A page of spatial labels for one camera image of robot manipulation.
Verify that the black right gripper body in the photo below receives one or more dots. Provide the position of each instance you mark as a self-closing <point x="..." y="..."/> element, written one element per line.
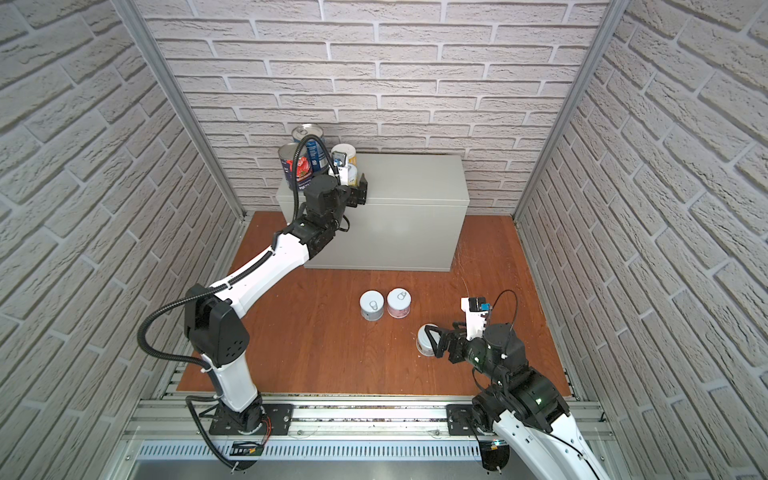
<point x="476" y="353"/>

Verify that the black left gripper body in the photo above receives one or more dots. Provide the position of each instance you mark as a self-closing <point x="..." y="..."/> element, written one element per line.
<point x="355" y="197"/>

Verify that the yellow label pull-tab can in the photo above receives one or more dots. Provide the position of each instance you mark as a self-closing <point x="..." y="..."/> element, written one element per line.
<point x="349" y="175"/>

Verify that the blue label tin can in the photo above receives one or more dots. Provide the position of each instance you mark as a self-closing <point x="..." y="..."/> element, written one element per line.
<point x="315" y="146"/>

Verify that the white lid small can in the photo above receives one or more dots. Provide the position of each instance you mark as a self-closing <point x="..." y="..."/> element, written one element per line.
<point x="343" y="150"/>

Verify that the dark tomato label can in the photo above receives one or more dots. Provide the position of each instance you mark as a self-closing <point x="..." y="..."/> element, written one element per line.
<point x="298" y="172"/>

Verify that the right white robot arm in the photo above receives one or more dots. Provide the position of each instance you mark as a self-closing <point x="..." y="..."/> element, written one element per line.
<point x="520" y="405"/>

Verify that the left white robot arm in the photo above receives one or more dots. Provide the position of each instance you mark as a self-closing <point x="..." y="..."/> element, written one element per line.
<point x="213" y="320"/>

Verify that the plain lid silver can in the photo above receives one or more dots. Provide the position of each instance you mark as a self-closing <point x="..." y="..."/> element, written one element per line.
<point x="422" y="344"/>

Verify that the pink label pull-tab can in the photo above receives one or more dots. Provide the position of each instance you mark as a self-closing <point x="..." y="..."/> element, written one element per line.
<point x="399" y="302"/>

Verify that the grey label pull-tab can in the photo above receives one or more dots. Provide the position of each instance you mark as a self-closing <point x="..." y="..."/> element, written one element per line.
<point x="372" y="305"/>

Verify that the grey metal cabinet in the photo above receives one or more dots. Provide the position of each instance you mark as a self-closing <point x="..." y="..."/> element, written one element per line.
<point x="412" y="218"/>

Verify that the perforated white vent strip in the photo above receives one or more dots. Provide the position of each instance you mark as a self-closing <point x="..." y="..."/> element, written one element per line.
<point x="306" y="450"/>

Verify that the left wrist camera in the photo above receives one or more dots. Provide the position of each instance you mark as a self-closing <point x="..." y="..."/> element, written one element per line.
<point x="346" y="169"/>

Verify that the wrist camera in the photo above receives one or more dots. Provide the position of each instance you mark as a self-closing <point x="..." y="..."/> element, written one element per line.
<point x="346" y="169"/>
<point x="477" y="311"/>

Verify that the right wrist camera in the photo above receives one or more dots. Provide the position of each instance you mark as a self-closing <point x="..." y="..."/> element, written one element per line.
<point x="477" y="311"/>

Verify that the left aluminium corner post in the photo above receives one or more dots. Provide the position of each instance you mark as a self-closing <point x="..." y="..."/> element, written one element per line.
<point x="137" y="27"/>

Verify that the aluminium corner post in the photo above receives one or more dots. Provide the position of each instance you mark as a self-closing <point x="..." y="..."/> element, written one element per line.
<point x="594" y="55"/>
<point x="137" y="27"/>

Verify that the front aluminium mounting rail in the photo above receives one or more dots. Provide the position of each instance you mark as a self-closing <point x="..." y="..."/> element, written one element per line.
<point x="315" y="417"/>

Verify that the right aluminium corner post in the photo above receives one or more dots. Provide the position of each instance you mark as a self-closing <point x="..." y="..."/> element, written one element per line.
<point x="594" y="55"/>

